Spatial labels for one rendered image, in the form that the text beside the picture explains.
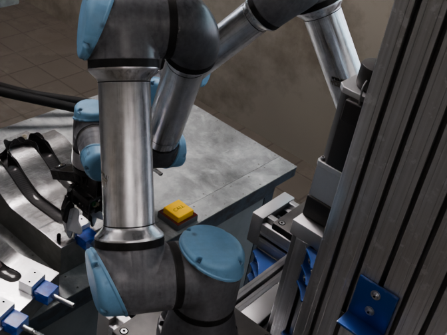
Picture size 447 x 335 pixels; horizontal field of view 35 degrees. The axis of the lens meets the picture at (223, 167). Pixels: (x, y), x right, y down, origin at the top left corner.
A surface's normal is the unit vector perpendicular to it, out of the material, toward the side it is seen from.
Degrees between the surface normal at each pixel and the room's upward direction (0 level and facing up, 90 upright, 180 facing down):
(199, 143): 0
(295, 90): 90
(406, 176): 90
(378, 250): 90
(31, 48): 0
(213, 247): 7
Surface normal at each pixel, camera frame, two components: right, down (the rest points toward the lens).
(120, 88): -0.05, 0.09
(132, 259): 0.24, 0.08
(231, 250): 0.27, -0.81
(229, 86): -0.65, 0.35
